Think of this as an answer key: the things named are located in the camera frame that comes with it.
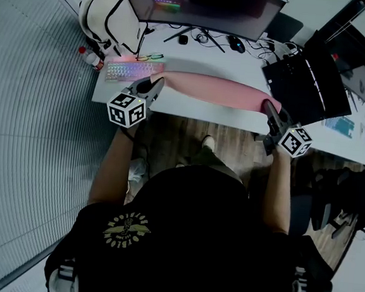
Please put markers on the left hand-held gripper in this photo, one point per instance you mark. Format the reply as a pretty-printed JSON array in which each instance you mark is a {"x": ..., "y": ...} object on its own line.
[{"x": 125, "y": 108}]

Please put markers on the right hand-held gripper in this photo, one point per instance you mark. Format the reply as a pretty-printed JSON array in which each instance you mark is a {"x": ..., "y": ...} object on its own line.
[{"x": 294, "y": 140}]

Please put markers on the pink desk mat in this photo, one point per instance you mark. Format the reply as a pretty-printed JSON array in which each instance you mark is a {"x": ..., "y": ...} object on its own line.
[{"x": 213, "y": 89}]

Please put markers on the person's right forearm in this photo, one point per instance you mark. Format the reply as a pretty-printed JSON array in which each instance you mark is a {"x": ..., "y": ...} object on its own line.
[{"x": 278, "y": 195}]

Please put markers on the person's left forearm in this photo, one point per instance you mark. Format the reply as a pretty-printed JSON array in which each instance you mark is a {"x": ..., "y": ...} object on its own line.
[{"x": 112, "y": 168}]

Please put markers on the black computer mouse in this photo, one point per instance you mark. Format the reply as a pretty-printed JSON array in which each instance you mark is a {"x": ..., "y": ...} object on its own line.
[{"x": 236, "y": 44}]

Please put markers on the white backlit keyboard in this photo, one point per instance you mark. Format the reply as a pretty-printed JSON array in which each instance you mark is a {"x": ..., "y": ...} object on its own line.
[{"x": 132, "y": 71}]

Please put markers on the black framed glasses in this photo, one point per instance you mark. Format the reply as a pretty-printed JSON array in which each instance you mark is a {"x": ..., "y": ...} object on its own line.
[{"x": 150, "y": 56}]

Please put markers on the black laptop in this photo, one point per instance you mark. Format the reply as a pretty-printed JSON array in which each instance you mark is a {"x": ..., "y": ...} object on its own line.
[{"x": 305, "y": 86}]

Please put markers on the plastic bottle red label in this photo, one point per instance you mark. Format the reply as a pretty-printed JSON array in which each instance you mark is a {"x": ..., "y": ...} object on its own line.
[{"x": 91, "y": 58}]

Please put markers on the small black case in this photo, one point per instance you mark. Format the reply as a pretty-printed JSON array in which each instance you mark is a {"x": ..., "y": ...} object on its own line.
[{"x": 183, "y": 39}]

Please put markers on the blue keyboard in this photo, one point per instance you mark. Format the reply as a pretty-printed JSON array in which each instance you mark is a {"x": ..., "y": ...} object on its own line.
[{"x": 340, "y": 125}]

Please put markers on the white shoe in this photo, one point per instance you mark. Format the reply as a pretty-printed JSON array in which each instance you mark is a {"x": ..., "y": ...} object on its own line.
[{"x": 209, "y": 142}]

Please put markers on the khaki trouser leg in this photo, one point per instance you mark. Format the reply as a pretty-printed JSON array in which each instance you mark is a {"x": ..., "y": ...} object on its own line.
[{"x": 213, "y": 160}]

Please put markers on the white plastic bag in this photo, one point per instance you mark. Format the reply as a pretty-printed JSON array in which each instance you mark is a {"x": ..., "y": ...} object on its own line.
[{"x": 137, "y": 170}]

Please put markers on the white backpack black trim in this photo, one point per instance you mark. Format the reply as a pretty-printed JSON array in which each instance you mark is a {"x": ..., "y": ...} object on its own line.
[{"x": 105, "y": 11}]

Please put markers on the wide curved black monitor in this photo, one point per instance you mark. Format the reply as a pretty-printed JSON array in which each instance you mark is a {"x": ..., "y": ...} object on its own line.
[{"x": 207, "y": 7}]

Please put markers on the black chair seat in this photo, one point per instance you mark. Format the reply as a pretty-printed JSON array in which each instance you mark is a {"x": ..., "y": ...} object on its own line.
[{"x": 300, "y": 213}]

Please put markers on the black office chair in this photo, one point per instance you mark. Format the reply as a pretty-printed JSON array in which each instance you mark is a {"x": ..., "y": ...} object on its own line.
[{"x": 349, "y": 195}]

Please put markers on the grey slatted window blind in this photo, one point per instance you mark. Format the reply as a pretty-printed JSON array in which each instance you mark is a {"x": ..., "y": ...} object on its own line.
[{"x": 29, "y": 113}]

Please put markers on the black printed t-shirt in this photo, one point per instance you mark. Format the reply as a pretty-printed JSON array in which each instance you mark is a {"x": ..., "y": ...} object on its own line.
[{"x": 193, "y": 238}]

